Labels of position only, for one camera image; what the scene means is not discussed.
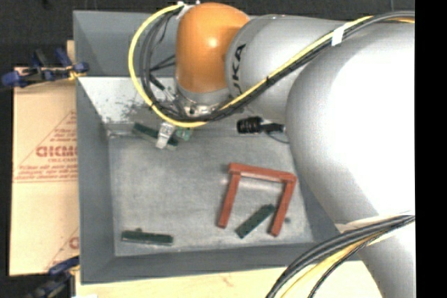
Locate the dark green block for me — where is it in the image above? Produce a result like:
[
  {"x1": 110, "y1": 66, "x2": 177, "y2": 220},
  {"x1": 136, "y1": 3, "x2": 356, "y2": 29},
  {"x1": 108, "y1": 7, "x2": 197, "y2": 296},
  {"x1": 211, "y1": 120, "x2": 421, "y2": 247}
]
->
[
  {"x1": 132, "y1": 121, "x2": 179, "y2": 151},
  {"x1": 234, "y1": 203, "x2": 276, "y2": 239},
  {"x1": 120, "y1": 228, "x2": 175, "y2": 247}
]

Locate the grey metal bin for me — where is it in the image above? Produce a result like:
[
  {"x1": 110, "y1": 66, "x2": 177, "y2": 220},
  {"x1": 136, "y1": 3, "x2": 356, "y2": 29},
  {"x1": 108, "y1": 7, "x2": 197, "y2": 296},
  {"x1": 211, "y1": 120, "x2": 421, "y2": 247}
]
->
[{"x1": 72, "y1": 9, "x2": 352, "y2": 284}]

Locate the red-brown flat block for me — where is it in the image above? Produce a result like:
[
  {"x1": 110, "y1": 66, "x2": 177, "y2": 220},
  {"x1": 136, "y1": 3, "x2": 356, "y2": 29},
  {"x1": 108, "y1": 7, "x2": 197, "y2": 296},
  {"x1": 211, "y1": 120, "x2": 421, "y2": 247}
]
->
[
  {"x1": 217, "y1": 172, "x2": 242, "y2": 230},
  {"x1": 227, "y1": 162, "x2": 298, "y2": 186},
  {"x1": 268, "y1": 181, "x2": 298, "y2": 238}
]

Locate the brown cardboard board, red print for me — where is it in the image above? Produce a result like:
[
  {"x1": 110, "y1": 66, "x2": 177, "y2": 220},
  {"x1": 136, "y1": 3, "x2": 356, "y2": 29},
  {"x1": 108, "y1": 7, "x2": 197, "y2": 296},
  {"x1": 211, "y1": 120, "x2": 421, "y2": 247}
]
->
[{"x1": 8, "y1": 66, "x2": 81, "y2": 277}]

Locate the black cylinder on white bracket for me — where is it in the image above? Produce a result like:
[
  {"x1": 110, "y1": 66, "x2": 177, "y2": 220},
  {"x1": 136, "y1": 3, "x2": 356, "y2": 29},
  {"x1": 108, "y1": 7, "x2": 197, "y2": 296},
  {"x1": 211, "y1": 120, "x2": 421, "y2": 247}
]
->
[{"x1": 236, "y1": 116, "x2": 286, "y2": 135}]

